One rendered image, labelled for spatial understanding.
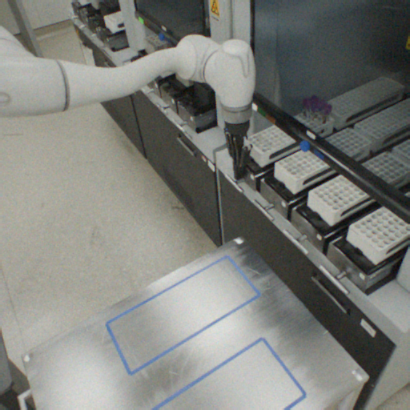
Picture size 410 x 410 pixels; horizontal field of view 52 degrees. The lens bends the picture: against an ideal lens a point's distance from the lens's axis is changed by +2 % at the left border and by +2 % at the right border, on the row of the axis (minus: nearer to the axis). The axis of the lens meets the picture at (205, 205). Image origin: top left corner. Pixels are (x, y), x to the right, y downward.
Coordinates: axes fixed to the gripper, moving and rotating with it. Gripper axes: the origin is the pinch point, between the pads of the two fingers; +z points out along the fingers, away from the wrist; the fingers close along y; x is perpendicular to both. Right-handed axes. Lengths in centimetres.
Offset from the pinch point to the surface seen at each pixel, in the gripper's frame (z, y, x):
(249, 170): -0.6, -3.0, -2.1
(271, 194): 1.7, -14.0, -2.5
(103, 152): 80, 144, 14
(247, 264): -2.0, -33.6, 19.8
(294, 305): -2, -49, 18
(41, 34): 77, 350, -3
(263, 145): -6.4, -1.0, -8.8
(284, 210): 2.7, -20.7, -2.5
